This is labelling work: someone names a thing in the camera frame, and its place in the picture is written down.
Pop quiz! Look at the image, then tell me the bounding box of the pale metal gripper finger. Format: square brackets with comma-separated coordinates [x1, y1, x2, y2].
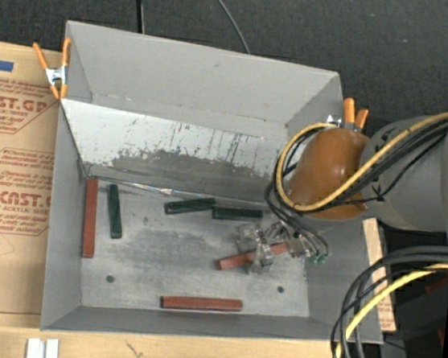
[234, 221, 282, 255]
[244, 241, 278, 278]

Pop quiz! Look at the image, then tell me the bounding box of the red-brown block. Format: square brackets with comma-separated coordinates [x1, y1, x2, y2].
[214, 233, 290, 280]
[76, 177, 105, 261]
[158, 289, 245, 319]

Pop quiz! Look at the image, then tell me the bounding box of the dark green flat block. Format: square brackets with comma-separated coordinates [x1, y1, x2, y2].
[162, 191, 219, 222]
[210, 203, 265, 226]
[101, 183, 130, 241]

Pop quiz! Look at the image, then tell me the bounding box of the grey metal bin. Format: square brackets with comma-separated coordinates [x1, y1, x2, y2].
[27, 19, 418, 358]

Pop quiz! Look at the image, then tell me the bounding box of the brown cardboard board, red print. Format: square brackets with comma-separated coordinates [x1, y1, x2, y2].
[0, 39, 426, 358]

